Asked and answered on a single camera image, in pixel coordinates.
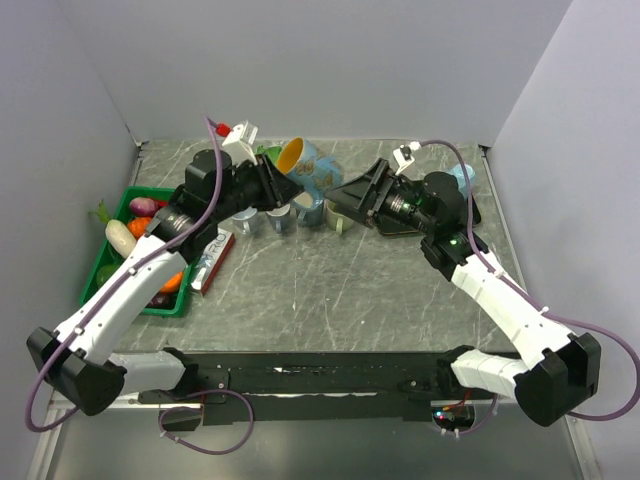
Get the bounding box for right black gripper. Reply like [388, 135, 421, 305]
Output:
[324, 159, 436, 237]

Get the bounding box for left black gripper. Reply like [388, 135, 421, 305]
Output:
[210, 152, 304, 223]

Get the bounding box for blue butterfly mug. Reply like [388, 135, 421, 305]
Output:
[276, 137, 344, 199]

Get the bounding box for green ceramic mug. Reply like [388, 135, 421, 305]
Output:
[325, 200, 354, 235]

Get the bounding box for grey-blue hexagonal mug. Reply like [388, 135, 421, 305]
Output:
[292, 192, 324, 228]

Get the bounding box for grey plastic measuring cup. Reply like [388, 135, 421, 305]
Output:
[231, 207, 261, 235]

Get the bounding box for pale blue mug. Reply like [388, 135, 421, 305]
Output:
[448, 163, 476, 199]

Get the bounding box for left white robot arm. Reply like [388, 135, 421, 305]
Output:
[27, 150, 303, 416]

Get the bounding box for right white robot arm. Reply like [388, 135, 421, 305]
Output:
[326, 159, 601, 427]

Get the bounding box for green lettuce toy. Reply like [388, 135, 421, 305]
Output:
[256, 145, 282, 158]

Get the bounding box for black gold-rimmed tray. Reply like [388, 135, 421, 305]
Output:
[375, 199, 482, 236]

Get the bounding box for red toothpaste box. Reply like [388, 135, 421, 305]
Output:
[189, 229, 235, 295]

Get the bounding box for purple onion toy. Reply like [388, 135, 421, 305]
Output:
[129, 197, 159, 217]

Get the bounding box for orange carrot toy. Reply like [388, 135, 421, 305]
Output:
[159, 271, 184, 294]

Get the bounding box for orange pumpkin toy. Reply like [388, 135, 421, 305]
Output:
[127, 217, 152, 240]

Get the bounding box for white radish toy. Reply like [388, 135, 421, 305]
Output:
[105, 219, 137, 258]

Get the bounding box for green bell pepper toy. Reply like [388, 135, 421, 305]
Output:
[96, 264, 119, 288]

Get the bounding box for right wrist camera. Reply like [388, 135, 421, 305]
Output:
[392, 141, 421, 175]

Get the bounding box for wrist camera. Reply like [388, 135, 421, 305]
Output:
[222, 120, 258, 165]
[392, 141, 421, 175]

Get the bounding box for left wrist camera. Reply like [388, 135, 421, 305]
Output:
[222, 120, 258, 165]

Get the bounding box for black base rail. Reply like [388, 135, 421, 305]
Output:
[138, 352, 492, 425]

